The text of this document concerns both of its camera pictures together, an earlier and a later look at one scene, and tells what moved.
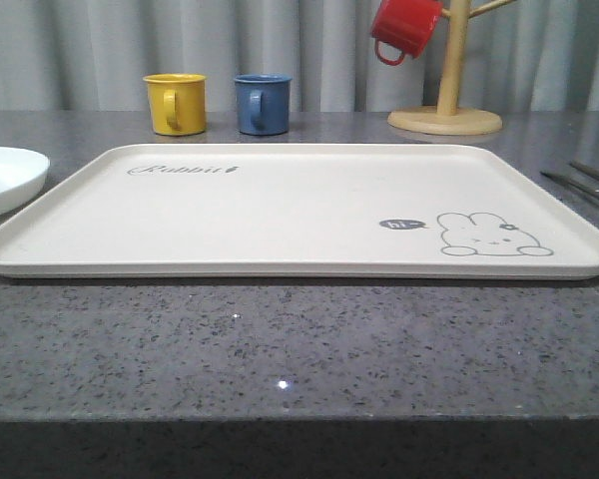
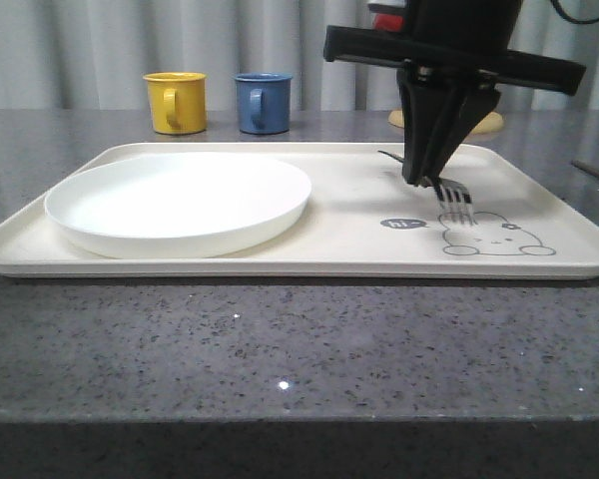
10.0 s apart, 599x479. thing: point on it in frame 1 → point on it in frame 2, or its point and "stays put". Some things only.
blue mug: [263, 103] stays put
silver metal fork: [585, 190] → [454, 197]
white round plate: [11, 180] → [179, 206]
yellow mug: [178, 103] stays put
